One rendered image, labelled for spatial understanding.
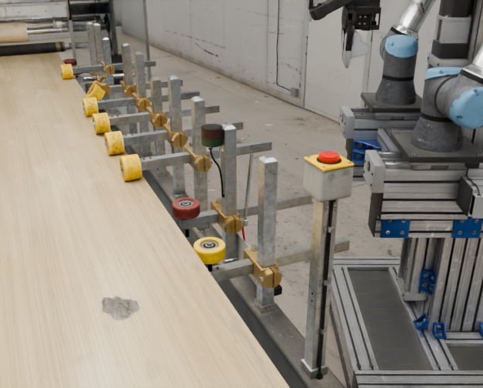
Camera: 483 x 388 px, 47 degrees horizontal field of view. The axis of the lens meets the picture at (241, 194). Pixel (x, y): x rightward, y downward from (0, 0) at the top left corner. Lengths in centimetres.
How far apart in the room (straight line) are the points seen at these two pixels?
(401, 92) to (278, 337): 111
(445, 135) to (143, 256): 92
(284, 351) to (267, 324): 11
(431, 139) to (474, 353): 92
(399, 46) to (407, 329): 108
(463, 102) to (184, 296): 85
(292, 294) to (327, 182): 179
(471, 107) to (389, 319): 109
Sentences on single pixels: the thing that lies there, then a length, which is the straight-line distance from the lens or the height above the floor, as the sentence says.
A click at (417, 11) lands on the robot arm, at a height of 135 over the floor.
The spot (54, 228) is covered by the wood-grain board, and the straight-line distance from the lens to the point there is 156.
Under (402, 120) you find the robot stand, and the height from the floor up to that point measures 98.
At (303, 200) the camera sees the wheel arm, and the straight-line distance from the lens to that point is 176.
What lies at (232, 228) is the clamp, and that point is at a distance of 160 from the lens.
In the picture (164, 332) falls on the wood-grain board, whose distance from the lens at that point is 113.
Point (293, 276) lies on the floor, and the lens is 292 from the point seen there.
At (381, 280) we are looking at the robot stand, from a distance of 258.
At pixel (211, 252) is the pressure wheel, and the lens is 136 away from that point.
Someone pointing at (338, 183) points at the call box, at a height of 119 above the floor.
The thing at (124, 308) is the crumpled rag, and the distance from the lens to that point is 120.
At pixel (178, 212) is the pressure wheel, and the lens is 158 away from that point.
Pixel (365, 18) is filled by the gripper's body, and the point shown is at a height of 143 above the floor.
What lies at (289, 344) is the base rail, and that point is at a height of 70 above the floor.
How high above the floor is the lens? 161
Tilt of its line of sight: 25 degrees down
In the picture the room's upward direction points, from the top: straight up
